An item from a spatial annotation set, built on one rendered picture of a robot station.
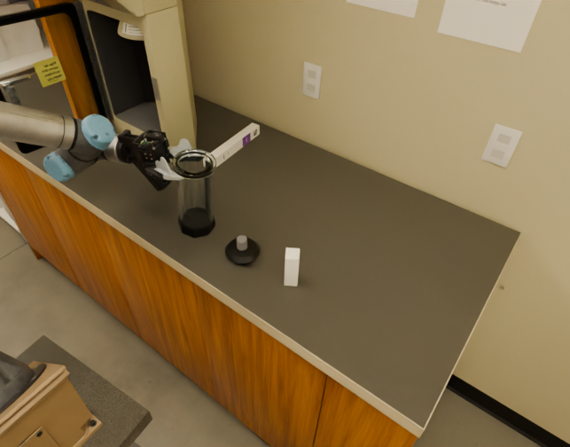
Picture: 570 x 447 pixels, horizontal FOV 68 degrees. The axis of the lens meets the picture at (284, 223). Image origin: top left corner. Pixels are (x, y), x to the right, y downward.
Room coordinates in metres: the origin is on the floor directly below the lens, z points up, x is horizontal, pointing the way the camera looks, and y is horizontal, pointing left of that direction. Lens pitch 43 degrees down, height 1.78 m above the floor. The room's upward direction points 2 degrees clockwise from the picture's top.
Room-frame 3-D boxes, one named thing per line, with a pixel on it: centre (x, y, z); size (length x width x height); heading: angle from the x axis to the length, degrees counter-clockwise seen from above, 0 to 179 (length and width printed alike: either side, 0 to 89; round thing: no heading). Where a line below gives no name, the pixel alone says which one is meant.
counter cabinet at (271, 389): (1.23, 0.34, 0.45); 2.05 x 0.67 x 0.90; 54
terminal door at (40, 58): (1.23, 0.75, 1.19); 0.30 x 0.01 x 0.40; 139
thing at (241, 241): (0.77, 0.11, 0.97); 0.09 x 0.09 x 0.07
